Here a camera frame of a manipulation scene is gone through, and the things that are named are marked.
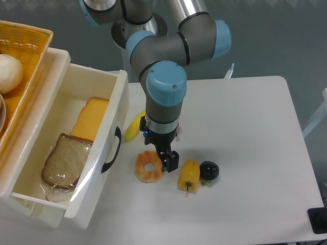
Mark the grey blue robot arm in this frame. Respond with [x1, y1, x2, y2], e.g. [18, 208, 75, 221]
[80, 1, 231, 172]

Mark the black round fruit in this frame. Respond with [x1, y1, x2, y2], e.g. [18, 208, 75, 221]
[200, 161, 220, 184]

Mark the black device at edge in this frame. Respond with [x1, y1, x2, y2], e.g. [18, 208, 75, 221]
[307, 207, 327, 234]

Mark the yellow wicker basket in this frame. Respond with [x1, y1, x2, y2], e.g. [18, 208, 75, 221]
[1, 20, 53, 154]

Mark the yellow banana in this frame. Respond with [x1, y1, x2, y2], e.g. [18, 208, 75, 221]
[125, 110, 146, 141]

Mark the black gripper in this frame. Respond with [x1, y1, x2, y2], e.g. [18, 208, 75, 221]
[139, 116, 179, 173]

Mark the black drawer handle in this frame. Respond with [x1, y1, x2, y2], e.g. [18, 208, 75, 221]
[101, 126, 122, 174]

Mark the brown bowl rim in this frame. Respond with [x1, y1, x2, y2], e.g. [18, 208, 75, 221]
[0, 95, 7, 135]

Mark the orange glazed donut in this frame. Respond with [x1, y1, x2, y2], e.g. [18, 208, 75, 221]
[134, 151, 164, 183]

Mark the brown bread slice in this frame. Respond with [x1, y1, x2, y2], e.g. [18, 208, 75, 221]
[41, 133, 92, 190]

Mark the white plastic drawer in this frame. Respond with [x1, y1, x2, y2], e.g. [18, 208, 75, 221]
[1, 64, 129, 229]

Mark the white round bun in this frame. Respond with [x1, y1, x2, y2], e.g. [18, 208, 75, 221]
[0, 54, 24, 93]

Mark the white frame at right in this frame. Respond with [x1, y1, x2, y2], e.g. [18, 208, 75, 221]
[302, 88, 326, 138]

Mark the white drawer cabinet frame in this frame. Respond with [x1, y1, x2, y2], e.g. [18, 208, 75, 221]
[1, 48, 71, 228]

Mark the yellow bell pepper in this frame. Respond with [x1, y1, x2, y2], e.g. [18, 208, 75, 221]
[177, 159, 200, 193]

